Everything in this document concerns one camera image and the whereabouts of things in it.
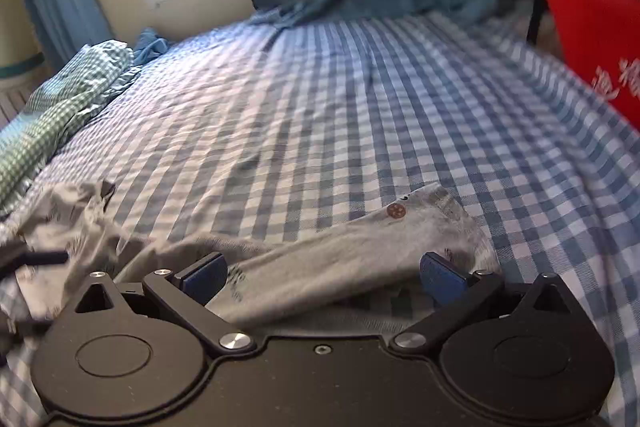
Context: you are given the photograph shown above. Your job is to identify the small blue cloth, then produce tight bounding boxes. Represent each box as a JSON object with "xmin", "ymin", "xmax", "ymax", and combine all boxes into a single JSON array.
[{"xmin": 132, "ymin": 27, "xmax": 171, "ymax": 65}]

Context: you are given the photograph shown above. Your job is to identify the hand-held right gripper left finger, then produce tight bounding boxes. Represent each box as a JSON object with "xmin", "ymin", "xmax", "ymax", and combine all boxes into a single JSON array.
[{"xmin": 75, "ymin": 252, "xmax": 257, "ymax": 356}]

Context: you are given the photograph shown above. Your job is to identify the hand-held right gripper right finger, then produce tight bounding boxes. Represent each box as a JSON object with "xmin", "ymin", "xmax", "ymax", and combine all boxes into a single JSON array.
[{"xmin": 389, "ymin": 252, "xmax": 568, "ymax": 355}]

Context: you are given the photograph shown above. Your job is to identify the red bag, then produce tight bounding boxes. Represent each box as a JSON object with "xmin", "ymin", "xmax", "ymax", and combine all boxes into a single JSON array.
[{"xmin": 525, "ymin": 0, "xmax": 640, "ymax": 130}]

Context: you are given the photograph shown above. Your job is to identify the white and teal headboard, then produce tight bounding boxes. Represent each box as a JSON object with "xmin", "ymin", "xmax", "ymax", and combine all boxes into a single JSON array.
[{"xmin": 0, "ymin": 49, "xmax": 47, "ymax": 94}]

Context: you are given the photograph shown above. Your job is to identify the grey pants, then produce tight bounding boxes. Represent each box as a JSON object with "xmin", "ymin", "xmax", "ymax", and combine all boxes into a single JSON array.
[{"xmin": 15, "ymin": 181, "xmax": 501, "ymax": 333}]

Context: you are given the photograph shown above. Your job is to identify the green checked quilt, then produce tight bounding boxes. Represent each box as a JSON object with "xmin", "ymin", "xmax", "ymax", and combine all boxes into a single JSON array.
[{"xmin": 0, "ymin": 39, "xmax": 143, "ymax": 218}]

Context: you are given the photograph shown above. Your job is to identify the blue checked bedsheet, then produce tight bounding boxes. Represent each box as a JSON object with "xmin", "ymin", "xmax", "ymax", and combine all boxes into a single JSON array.
[{"xmin": 0, "ymin": 14, "xmax": 640, "ymax": 427}]

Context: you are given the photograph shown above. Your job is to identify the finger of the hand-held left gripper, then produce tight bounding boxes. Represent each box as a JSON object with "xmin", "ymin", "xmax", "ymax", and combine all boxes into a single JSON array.
[{"xmin": 0, "ymin": 238, "xmax": 69, "ymax": 282}]

